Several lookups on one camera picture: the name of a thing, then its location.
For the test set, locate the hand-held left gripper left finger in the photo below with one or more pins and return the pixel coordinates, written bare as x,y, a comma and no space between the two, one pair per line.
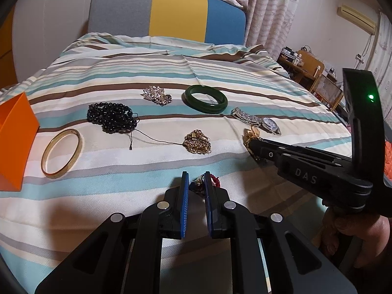
184,208

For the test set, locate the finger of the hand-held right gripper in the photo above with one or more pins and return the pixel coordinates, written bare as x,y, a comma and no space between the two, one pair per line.
306,150
306,174

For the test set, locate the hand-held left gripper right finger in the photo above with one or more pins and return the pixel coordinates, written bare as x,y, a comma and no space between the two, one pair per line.
209,208

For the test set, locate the gold ornament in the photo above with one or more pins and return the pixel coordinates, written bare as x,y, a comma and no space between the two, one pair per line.
251,134

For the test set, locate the silver wristwatch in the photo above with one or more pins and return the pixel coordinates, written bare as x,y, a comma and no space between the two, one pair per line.
251,118

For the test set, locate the dark green jade bangle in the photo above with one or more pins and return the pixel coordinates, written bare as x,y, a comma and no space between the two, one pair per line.
190,99

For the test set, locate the silver crystal brooch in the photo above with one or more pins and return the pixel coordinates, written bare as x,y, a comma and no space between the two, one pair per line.
156,95

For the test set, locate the gold bangle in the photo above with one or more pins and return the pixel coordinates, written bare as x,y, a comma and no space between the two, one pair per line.
47,154

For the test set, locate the orange box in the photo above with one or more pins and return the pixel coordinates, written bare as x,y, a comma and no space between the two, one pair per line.
17,141

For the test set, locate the person's right hand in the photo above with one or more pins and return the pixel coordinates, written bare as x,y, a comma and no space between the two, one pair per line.
352,226

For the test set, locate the wooden chair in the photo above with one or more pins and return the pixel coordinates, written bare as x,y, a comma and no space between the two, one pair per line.
329,90

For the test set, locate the patterned white curtain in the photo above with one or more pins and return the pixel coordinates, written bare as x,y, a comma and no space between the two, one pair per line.
269,12
382,52

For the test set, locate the wooden desk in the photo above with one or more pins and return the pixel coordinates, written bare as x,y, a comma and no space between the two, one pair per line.
301,67

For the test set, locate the striped blanket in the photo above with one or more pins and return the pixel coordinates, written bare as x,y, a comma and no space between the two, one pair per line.
153,67

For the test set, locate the grey yellow blue headboard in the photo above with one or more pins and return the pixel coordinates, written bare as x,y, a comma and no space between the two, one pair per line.
177,12

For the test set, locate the orange wooden wardrobe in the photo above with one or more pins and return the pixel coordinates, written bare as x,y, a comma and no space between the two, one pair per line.
6,55

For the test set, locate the wall air conditioner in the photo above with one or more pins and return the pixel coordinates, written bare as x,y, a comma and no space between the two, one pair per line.
356,18

